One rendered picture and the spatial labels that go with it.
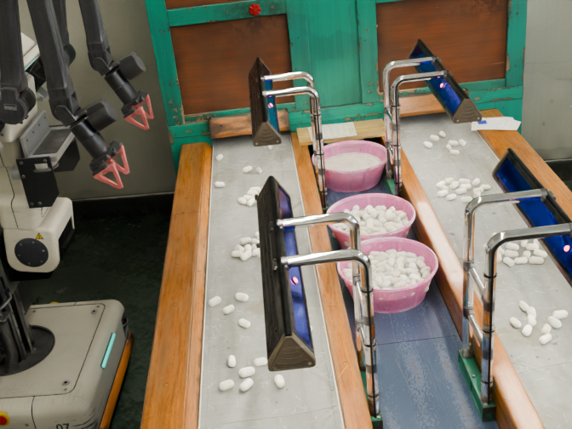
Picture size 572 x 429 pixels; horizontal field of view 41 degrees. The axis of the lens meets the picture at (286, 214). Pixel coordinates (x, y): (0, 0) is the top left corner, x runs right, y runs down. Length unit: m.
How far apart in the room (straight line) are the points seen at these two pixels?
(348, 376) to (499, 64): 1.67
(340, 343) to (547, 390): 0.46
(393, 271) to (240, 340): 0.47
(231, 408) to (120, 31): 2.51
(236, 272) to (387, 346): 0.49
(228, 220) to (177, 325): 0.58
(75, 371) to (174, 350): 0.89
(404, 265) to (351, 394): 0.58
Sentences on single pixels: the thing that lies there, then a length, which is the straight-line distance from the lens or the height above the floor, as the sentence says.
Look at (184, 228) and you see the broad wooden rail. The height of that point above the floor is 0.76.
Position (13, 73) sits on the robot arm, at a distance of 2.14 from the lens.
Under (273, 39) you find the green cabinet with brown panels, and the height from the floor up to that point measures 1.12.
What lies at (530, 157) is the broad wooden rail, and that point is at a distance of 2.68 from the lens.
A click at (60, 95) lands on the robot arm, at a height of 1.26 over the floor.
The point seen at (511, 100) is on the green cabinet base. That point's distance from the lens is 3.12.
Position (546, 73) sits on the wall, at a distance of 4.04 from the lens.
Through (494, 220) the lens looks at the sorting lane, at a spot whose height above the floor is 0.74.
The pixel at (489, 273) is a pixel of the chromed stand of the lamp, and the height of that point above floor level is 1.04.
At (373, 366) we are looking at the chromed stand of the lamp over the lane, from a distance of 1.60.
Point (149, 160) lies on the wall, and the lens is 4.08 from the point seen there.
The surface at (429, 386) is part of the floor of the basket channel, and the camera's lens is 1.83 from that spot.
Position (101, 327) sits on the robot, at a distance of 2.88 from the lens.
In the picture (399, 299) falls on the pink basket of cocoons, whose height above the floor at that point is 0.73.
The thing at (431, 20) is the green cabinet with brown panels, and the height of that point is 1.13.
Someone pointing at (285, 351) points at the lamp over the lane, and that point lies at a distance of 1.28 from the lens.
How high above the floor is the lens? 1.87
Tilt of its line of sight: 28 degrees down
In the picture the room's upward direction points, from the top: 6 degrees counter-clockwise
